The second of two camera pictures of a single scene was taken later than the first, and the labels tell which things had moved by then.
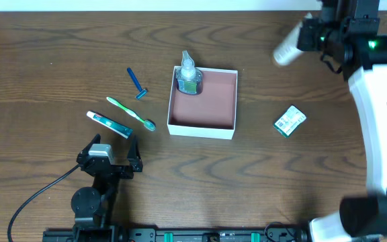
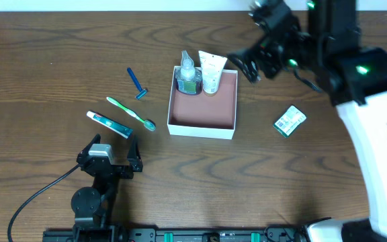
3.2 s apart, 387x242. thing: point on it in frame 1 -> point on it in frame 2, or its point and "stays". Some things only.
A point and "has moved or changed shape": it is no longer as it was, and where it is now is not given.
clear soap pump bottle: (188, 76) stays
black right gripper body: (307, 40) -> (265, 62)
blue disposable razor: (143, 91) stays
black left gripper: (119, 169) stays
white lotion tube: (287, 50) has moved or changed shape
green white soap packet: (289, 122) stays
